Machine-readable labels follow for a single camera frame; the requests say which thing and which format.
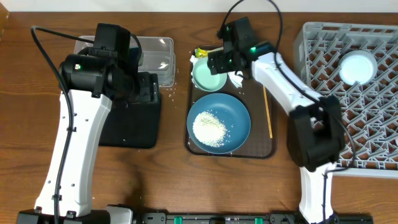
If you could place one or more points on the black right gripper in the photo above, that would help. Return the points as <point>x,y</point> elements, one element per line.
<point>221,63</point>

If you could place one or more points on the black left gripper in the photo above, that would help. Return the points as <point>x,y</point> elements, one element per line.
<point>148,89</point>

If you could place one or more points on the light blue bowl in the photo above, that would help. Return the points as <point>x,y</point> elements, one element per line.
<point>357,66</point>

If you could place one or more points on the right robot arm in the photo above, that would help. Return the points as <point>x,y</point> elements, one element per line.
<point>315,134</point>

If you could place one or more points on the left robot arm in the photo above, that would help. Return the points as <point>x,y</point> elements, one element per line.
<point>100,83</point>

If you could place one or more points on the grey dishwasher rack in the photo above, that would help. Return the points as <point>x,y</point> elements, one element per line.
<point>369,109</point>

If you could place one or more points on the crumpled white napkin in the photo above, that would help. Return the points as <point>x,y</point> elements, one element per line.
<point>236,78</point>

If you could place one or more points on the yellow green snack wrapper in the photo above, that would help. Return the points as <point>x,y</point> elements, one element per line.
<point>202,53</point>

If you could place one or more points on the mint green bowl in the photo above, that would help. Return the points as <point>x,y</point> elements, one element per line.
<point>202,77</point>

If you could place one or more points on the clear plastic bin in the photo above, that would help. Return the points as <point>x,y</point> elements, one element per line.
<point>157,52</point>

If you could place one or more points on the black plastic bin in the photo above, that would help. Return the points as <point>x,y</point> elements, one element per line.
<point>132,125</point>

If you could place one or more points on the wooden chopstick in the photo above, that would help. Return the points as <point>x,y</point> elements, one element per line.
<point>267,112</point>

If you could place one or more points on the dark blue plate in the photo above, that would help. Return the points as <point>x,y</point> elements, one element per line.
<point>231,112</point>

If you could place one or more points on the white rice pile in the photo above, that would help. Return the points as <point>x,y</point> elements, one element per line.
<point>209,130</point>

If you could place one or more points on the dark brown serving tray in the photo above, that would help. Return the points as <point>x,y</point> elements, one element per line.
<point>258,145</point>

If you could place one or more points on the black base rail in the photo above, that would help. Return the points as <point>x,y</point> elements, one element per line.
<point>236,218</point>

